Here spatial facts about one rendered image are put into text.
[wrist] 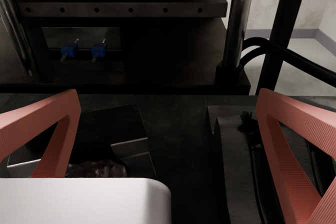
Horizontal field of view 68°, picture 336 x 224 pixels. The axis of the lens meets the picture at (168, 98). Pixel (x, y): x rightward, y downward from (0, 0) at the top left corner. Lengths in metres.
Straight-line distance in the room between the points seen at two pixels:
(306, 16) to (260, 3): 0.60
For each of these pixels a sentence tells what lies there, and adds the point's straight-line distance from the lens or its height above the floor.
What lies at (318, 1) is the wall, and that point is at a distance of 3.53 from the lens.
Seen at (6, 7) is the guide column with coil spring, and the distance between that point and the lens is 0.98.
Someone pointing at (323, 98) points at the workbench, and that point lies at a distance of 0.93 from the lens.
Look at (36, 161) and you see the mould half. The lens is 0.53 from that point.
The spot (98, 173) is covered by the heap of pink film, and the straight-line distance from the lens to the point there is 0.49.
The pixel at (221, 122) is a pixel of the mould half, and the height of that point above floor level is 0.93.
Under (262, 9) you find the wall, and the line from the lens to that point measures 3.29.
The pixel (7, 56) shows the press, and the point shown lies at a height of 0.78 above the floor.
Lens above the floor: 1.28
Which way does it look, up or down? 37 degrees down
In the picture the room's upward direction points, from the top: straight up
